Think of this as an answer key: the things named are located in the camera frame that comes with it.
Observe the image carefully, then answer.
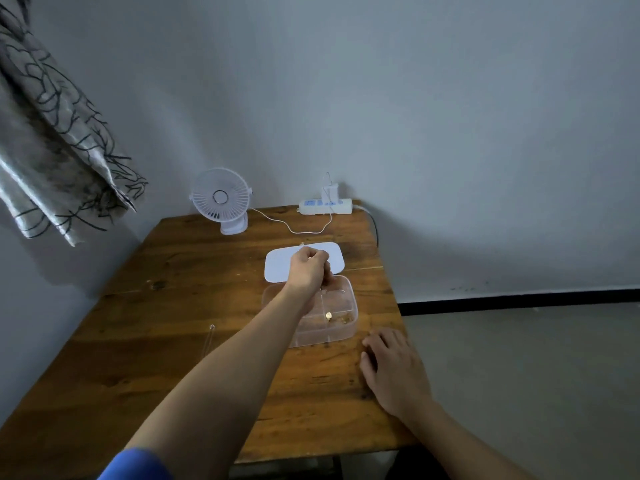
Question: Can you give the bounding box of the person's left hand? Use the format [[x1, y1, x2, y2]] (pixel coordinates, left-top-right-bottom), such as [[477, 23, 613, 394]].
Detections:
[[287, 246, 335, 308]]

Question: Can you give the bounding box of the person's right hand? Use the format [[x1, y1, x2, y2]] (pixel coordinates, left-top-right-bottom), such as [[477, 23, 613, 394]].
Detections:
[[359, 328, 435, 421]]

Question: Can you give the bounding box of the person's right forearm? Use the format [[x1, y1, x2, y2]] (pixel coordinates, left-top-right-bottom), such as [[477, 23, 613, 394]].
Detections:
[[400, 399, 543, 480]]

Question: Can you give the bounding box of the person's left forearm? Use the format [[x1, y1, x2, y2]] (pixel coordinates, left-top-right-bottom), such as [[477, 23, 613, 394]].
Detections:
[[125, 287, 313, 480]]

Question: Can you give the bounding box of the clear plastic compartment box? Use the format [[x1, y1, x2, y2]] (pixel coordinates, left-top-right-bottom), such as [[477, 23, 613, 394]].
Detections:
[[261, 275, 360, 349]]

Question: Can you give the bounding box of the white box lid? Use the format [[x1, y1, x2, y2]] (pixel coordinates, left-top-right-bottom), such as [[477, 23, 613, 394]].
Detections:
[[263, 242, 347, 284]]

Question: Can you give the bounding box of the white power strip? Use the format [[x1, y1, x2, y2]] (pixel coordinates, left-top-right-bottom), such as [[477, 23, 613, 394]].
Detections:
[[297, 198, 354, 215]]

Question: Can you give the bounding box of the white desk fan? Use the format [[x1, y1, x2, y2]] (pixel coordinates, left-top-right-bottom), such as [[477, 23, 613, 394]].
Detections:
[[189, 167, 254, 236]]

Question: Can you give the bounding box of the blue sleeve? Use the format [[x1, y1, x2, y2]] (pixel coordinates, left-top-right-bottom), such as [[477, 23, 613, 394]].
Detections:
[[97, 447, 174, 480]]

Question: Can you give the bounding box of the grey patterned curtain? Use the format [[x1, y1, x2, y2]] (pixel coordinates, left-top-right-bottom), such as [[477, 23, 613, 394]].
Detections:
[[0, 0, 149, 248]]

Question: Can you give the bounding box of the white fan cable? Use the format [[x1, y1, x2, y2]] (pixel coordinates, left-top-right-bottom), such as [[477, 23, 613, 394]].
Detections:
[[249, 207, 334, 235]]

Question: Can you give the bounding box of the power strip cord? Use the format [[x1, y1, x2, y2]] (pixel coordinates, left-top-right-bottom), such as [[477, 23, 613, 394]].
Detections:
[[352, 204, 379, 249]]

